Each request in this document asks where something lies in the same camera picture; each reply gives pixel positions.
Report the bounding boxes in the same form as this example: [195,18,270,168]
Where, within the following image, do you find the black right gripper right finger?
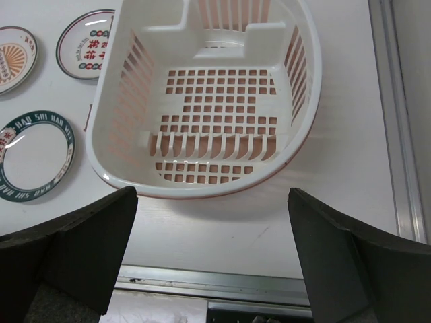
[288,188,430,322]

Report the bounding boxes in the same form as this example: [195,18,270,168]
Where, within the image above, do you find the plate with red characters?
[56,9,115,81]

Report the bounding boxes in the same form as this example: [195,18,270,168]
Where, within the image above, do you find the plate with orange sunburst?
[1,26,39,95]

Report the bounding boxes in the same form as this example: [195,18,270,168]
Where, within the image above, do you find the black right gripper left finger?
[1,186,138,316]

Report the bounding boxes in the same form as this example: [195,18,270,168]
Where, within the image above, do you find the white pink dish rack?
[86,1,322,199]

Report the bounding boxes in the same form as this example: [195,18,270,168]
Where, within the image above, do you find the aluminium table edge rail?
[368,1,428,244]

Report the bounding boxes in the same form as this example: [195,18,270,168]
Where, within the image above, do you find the green rimmed white plate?
[1,110,75,203]

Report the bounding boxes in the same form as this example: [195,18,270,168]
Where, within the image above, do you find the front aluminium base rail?
[115,265,309,306]

